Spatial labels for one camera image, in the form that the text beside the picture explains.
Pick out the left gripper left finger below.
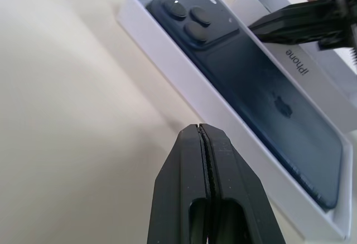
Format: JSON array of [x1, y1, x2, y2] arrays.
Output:
[[147, 123, 209, 244]]

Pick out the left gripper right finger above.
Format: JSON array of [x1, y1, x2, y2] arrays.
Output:
[[198, 125, 287, 244]]

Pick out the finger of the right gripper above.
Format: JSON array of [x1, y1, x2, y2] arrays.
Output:
[[247, 0, 345, 45]]

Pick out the dark blue smartphone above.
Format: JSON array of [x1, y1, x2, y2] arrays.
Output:
[[145, 0, 344, 210]]

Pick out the white phone box base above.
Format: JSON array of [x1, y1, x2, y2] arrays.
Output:
[[116, 0, 353, 241]]

